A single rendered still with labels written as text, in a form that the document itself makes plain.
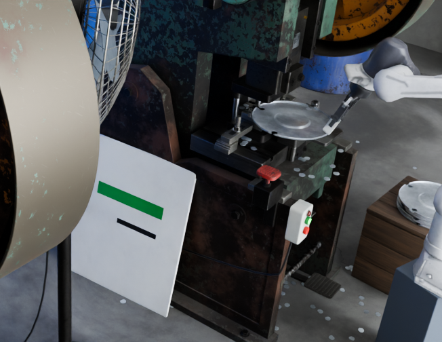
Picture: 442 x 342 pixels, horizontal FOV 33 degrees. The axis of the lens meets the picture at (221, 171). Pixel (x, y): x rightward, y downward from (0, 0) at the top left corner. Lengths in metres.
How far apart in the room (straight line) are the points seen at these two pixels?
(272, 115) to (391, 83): 0.54
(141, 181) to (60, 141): 1.58
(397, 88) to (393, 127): 2.29
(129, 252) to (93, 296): 0.23
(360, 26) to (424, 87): 0.61
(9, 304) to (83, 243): 0.36
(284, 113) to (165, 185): 0.51
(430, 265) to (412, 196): 0.65
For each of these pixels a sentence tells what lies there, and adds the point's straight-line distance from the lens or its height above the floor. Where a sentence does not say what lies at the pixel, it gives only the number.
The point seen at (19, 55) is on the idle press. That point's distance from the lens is 1.14.
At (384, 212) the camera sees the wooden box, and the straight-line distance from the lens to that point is 3.05.
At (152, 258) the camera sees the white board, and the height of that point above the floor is 0.21.
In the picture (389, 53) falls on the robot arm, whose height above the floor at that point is 1.14.
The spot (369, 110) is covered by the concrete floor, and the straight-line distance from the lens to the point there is 4.72.
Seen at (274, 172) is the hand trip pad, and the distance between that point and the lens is 2.35.
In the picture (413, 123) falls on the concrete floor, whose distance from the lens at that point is 4.68.
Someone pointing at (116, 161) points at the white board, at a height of 0.52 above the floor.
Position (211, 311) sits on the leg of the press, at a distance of 2.89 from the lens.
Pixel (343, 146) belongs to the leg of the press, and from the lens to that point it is 2.84.
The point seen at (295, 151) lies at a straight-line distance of 2.63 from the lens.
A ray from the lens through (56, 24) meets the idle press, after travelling 1.19.
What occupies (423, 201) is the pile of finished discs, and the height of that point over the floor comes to 0.40.
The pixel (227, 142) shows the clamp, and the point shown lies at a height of 0.74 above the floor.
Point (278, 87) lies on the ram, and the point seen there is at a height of 0.91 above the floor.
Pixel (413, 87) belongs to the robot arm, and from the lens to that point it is 2.28.
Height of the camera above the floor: 1.95
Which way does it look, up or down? 31 degrees down
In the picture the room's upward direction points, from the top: 7 degrees clockwise
